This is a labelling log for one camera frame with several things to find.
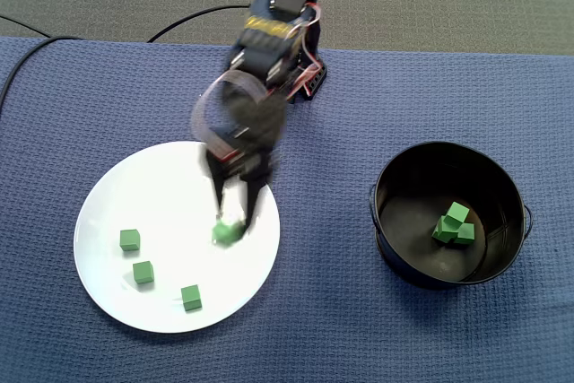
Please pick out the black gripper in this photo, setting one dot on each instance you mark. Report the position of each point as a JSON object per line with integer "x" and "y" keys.
{"x": 240, "y": 167}

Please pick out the green foam cube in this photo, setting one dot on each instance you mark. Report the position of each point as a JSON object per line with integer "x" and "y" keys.
{"x": 457, "y": 214}
{"x": 467, "y": 235}
{"x": 143, "y": 273}
{"x": 440, "y": 232}
{"x": 191, "y": 298}
{"x": 226, "y": 232}
{"x": 130, "y": 241}

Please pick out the white round plate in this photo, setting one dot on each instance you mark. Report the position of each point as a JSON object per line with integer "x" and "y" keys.
{"x": 157, "y": 185}

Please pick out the blue woven table cloth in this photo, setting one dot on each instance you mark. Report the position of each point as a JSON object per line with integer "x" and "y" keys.
{"x": 314, "y": 221}

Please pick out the black round bucket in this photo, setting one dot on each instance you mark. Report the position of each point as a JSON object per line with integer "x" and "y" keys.
{"x": 430, "y": 266}

